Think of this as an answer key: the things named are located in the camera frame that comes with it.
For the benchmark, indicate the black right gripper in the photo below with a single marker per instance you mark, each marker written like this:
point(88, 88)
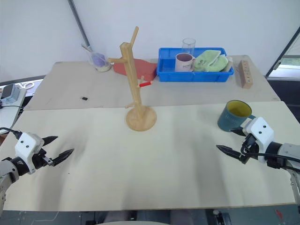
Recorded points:
point(250, 146)

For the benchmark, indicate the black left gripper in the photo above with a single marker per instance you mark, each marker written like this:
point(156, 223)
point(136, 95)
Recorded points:
point(41, 159)

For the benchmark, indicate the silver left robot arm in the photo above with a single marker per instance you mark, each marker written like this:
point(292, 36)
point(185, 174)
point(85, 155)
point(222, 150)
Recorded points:
point(9, 172)

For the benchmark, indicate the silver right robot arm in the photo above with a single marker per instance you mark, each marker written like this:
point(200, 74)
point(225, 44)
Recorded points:
point(288, 153)

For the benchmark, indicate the teal mug yellow inside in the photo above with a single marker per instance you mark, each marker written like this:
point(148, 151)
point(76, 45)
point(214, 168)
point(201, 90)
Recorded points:
point(228, 120)

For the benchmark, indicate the wooden mug tree stand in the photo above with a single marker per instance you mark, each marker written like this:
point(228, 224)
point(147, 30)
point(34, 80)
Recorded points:
point(135, 93)

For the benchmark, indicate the clear glass with purple item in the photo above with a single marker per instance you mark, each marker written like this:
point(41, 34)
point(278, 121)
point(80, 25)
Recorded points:
point(99, 61)

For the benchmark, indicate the white side table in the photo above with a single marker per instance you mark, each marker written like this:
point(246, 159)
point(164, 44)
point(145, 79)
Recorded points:
point(9, 114)

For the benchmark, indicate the small black clip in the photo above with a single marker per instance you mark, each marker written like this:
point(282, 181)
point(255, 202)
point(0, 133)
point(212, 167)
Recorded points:
point(84, 98)

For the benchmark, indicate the wooden block with holes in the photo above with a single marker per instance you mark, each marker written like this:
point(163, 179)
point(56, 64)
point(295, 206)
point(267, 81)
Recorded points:
point(245, 75)

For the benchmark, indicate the grey box device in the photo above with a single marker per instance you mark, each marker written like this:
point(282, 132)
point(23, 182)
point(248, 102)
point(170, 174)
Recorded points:
point(10, 94)

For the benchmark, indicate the blue plastic bin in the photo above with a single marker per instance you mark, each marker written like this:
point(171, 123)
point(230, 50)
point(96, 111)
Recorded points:
point(192, 76)

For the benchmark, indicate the beige cloth item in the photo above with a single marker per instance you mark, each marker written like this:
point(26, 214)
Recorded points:
point(229, 62)

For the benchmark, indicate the green cloth mitt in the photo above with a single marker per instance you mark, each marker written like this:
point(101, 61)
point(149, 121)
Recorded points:
point(211, 62)

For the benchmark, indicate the white mug maroon inside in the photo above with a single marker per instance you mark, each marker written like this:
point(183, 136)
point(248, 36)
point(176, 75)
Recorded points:
point(182, 64)

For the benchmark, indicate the clear drinking glass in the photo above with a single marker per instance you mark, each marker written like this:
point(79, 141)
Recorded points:
point(189, 47)

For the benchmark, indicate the red mat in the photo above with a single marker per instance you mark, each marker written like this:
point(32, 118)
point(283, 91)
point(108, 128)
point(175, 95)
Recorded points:
point(140, 68)

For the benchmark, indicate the grey flexible metal conduit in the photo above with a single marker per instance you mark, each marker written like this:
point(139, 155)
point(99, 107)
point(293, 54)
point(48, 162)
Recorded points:
point(78, 20)

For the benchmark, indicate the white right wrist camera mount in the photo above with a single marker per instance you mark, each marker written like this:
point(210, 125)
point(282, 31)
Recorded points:
point(261, 131)

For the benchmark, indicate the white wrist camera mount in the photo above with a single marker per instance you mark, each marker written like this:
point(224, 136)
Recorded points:
point(26, 146)
point(261, 131)

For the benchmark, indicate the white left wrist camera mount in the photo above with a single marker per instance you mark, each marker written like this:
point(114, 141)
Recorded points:
point(26, 146)

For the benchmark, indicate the black frame pole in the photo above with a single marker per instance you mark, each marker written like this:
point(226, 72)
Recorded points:
point(284, 50)

